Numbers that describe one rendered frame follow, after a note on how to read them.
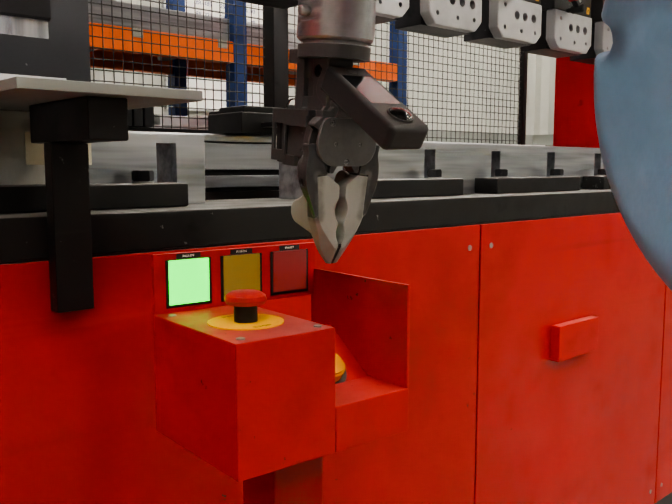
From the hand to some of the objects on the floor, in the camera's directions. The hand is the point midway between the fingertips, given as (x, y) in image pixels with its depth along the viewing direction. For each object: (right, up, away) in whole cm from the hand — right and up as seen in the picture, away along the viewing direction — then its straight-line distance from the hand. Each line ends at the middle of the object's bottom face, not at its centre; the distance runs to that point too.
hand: (336, 252), depth 75 cm
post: (-17, -68, +145) cm, 161 cm away
